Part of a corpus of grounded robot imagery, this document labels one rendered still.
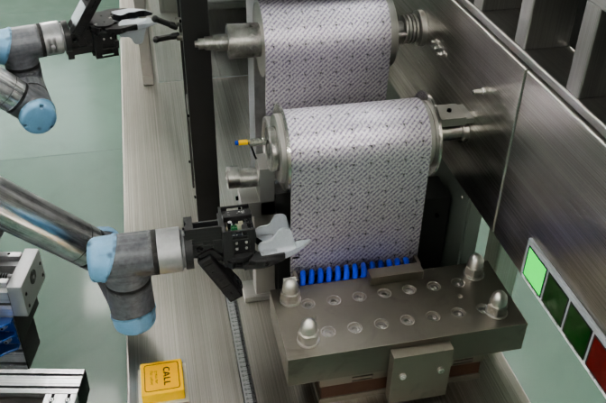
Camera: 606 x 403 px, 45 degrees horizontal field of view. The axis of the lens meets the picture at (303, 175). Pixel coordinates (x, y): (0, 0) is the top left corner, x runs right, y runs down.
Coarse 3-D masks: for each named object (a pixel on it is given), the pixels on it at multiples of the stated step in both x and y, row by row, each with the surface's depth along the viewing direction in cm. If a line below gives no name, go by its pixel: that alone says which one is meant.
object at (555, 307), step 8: (552, 280) 102; (552, 288) 102; (544, 296) 104; (552, 296) 102; (560, 296) 100; (552, 304) 102; (560, 304) 100; (552, 312) 103; (560, 312) 100; (560, 320) 101
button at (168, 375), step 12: (180, 360) 125; (144, 372) 123; (156, 372) 123; (168, 372) 123; (180, 372) 123; (144, 384) 121; (156, 384) 121; (168, 384) 121; (180, 384) 121; (144, 396) 119; (156, 396) 120; (168, 396) 120; (180, 396) 121
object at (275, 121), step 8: (424, 104) 123; (272, 120) 121; (432, 120) 120; (280, 128) 116; (432, 128) 120; (280, 136) 116; (432, 136) 120; (280, 144) 115; (432, 144) 120; (280, 152) 116; (432, 152) 121; (280, 160) 117; (432, 160) 123; (280, 168) 118; (280, 176) 119
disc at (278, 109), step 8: (280, 112) 116; (280, 120) 117; (288, 136) 114; (288, 144) 114; (288, 152) 114; (288, 160) 115; (288, 168) 115; (288, 176) 116; (280, 184) 124; (288, 184) 117
